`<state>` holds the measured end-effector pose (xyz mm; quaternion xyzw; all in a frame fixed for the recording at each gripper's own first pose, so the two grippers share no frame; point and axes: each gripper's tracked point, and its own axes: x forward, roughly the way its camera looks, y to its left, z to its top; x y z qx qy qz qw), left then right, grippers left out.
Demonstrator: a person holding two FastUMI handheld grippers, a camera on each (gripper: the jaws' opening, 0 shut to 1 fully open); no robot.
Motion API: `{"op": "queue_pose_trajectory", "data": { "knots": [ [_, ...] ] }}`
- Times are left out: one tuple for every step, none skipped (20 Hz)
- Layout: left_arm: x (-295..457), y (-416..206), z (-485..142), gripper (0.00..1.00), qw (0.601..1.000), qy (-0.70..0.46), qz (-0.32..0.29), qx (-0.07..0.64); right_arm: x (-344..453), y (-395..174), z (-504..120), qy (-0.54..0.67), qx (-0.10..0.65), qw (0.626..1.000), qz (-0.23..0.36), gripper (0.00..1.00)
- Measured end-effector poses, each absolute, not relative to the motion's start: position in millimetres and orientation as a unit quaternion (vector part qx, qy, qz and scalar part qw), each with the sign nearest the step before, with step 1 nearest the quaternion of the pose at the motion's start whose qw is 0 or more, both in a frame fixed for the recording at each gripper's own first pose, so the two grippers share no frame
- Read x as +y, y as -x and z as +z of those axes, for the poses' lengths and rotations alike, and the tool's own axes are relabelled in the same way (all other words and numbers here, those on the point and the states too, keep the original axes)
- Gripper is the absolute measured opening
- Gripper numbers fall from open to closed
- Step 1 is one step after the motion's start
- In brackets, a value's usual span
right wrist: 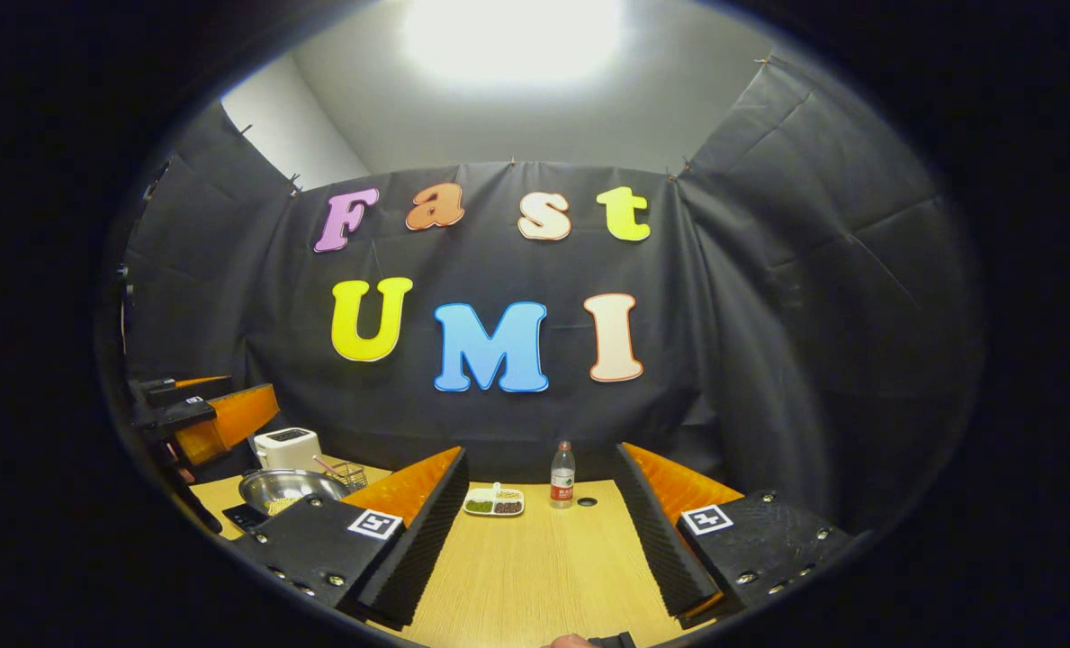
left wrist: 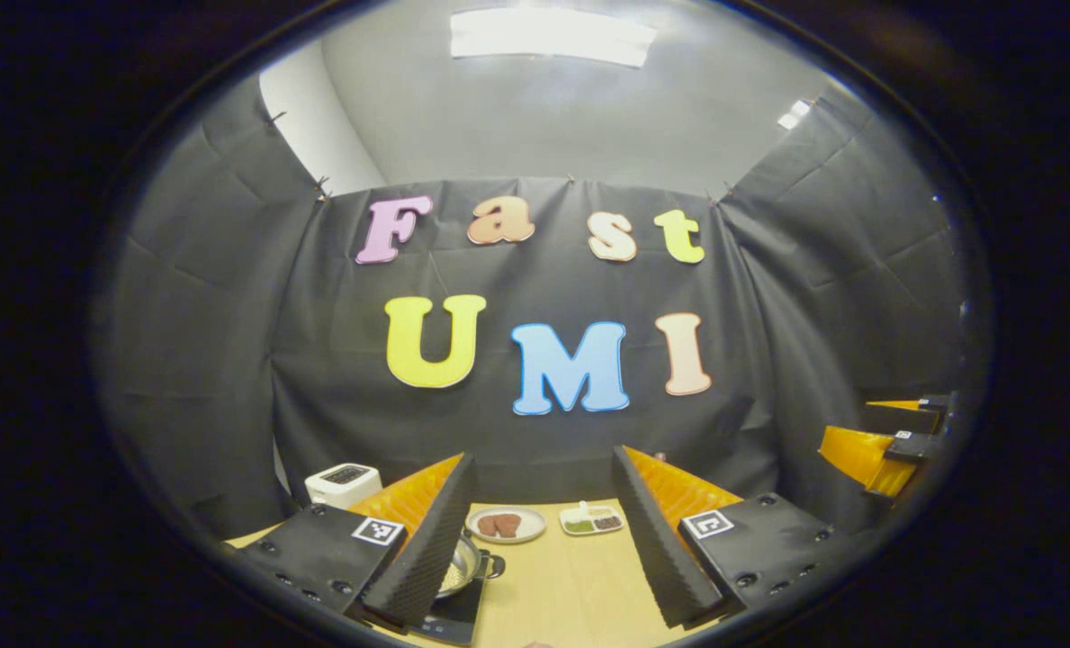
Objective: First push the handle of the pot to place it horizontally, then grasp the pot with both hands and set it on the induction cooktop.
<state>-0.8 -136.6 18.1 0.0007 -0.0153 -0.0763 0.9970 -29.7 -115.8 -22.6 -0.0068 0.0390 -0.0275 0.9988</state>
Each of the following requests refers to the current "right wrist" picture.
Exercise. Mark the white toaster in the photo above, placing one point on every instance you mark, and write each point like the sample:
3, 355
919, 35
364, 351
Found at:
287, 450

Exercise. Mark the dark red beans heap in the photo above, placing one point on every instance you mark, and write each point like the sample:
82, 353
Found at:
508, 508

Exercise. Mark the stainless steel pot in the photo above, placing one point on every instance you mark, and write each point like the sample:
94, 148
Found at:
287, 484

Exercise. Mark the white divided dish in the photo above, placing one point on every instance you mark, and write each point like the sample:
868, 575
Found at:
490, 493

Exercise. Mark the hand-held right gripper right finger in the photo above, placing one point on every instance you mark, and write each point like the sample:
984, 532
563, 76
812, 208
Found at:
660, 540

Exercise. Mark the clear plastic water bottle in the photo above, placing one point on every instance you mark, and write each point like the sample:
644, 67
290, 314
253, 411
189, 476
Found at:
562, 477

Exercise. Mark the black induction cooktop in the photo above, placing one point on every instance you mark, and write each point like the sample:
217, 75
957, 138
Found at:
242, 517

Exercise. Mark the green mung beans heap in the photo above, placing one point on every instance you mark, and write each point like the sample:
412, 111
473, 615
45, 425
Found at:
479, 507

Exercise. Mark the ceiling light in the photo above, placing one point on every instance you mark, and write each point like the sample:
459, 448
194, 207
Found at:
512, 36

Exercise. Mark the pile of soybeans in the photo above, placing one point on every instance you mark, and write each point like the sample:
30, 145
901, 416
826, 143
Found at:
281, 506

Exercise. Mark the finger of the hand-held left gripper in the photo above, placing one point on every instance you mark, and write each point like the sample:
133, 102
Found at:
170, 393
238, 418

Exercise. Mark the pink stick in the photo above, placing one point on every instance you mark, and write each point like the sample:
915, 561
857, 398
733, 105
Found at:
323, 464

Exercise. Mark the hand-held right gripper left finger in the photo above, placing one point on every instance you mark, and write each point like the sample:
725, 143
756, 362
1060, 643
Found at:
418, 540

